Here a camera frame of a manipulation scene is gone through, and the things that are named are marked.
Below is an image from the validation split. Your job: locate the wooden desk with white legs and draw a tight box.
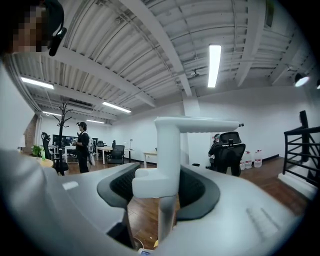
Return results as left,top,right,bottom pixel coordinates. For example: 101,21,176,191
142,150,158,169

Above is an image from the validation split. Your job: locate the white stair parapet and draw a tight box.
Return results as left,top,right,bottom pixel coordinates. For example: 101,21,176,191
277,164,319,201

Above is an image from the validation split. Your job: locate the black coat stand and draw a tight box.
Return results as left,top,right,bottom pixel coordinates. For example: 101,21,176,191
52,101,74,176

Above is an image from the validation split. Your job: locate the black swivel office chair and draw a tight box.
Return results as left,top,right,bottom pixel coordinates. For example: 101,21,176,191
214,131,247,177

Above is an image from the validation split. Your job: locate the black mesh visitor chair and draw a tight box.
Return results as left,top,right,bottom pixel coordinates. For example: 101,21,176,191
106,144,126,166

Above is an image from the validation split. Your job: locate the person's face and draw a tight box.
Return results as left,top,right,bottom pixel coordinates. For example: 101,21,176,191
11,4,50,54

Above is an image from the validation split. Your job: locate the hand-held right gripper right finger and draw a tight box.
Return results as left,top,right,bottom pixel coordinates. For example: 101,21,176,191
157,164,303,256

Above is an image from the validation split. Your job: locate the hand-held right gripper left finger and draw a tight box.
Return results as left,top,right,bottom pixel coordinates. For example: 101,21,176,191
21,161,142,254

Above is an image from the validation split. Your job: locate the row of black monitors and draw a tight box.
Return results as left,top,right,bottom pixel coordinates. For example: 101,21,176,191
52,134,79,147

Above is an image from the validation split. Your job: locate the black head-worn camera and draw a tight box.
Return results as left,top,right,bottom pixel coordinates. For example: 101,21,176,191
48,0,68,57

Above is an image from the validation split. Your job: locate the black gaming chair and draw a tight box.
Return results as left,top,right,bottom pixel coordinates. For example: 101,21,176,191
40,131,53,161

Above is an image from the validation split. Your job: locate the person's gray sweatshirt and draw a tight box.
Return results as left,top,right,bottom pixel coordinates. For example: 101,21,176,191
0,147,63,226

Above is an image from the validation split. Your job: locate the round wooden table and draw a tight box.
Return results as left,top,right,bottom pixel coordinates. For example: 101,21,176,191
31,156,55,169

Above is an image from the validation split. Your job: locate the black stair railing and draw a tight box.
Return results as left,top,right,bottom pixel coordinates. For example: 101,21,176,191
282,109,320,189

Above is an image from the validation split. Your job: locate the white office desk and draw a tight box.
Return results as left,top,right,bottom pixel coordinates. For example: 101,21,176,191
95,145,114,165

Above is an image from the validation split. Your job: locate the green plant in white cup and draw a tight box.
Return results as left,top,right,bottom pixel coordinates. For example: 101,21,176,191
30,144,44,160

